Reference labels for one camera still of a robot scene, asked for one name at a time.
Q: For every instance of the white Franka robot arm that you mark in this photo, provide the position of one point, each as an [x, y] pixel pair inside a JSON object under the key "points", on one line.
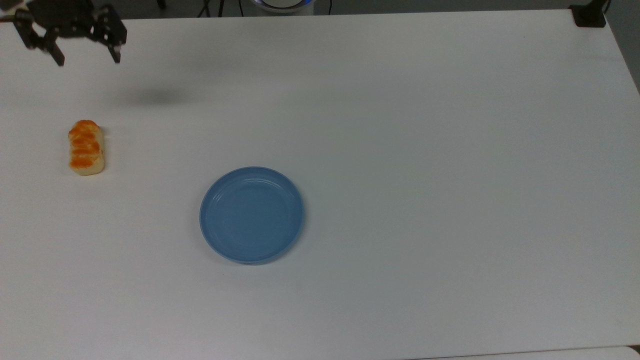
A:
{"points": [[282, 5]]}

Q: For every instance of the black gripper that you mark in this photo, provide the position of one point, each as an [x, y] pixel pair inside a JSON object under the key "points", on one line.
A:
{"points": [[62, 17]]}

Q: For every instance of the blue round plate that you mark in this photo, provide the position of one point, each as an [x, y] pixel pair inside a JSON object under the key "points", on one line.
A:
{"points": [[251, 215]]}

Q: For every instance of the orange glazed bread roll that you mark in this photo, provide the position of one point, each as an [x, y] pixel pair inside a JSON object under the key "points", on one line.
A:
{"points": [[86, 148]]}

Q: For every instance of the black camera stand with clamp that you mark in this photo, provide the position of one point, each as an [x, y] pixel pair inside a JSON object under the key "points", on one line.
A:
{"points": [[590, 15]]}

